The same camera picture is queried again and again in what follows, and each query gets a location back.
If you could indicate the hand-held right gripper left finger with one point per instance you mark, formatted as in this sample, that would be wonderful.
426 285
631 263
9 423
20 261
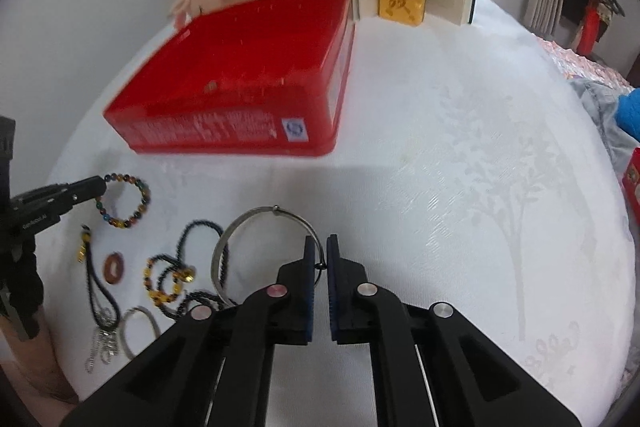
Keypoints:
308 257

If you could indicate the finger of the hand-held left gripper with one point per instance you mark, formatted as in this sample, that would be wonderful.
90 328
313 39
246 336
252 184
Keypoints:
75 192

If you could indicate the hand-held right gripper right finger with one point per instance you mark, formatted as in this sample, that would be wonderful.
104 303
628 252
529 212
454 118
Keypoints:
332 257

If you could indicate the wide silver bangle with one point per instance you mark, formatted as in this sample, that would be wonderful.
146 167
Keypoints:
250 210

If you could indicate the thin silver bangle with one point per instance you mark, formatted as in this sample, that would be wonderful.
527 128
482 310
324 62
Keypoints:
151 319

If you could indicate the red plastic box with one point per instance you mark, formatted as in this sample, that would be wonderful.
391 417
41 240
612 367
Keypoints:
240 57

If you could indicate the person's left forearm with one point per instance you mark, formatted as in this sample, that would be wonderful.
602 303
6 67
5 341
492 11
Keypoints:
35 372

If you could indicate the person's left hand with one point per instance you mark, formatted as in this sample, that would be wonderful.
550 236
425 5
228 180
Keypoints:
22 287

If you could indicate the small red carton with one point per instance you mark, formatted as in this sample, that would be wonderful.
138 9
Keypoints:
632 187

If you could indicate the grey cloth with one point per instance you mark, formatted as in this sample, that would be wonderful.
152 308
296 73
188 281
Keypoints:
600 102

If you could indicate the pink floral bedding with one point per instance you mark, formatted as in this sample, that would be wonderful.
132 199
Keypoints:
585 62

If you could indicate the blue cloth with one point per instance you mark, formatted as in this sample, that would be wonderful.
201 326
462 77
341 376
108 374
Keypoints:
631 114

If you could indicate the red hanging bag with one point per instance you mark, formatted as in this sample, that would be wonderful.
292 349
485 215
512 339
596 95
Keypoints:
590 27

